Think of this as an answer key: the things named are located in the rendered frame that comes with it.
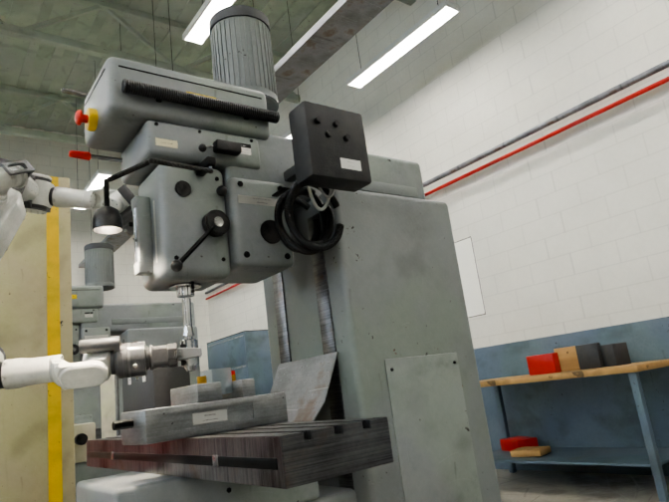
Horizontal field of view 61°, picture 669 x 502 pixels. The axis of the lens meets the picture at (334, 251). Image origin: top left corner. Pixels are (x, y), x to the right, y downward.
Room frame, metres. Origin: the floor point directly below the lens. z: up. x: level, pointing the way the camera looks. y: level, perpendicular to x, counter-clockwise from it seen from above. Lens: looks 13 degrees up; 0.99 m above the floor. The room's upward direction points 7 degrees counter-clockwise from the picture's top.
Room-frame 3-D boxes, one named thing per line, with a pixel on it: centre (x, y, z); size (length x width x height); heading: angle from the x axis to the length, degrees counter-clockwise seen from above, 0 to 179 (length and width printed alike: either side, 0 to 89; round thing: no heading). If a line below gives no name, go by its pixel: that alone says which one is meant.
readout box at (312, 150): (1.42, -0.03, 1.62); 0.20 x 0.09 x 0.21; 128
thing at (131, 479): (1.50, 0.41, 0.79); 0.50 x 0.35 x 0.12; 128
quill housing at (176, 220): (1.51, 0.41, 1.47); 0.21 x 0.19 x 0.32; 38
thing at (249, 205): (1.62, 0.26, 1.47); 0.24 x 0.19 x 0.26; 38
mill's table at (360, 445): (1.50, 0.42, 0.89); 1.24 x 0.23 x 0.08; 38
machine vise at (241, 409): (1.37, 0.35, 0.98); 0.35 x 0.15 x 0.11; 130
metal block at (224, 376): (1.39, 0.32, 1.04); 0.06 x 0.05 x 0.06; 40
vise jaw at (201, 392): (1.35, 0.37, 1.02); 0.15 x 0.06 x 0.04; 40
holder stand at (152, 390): (1.80, 0.61, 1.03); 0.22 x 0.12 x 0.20; 45
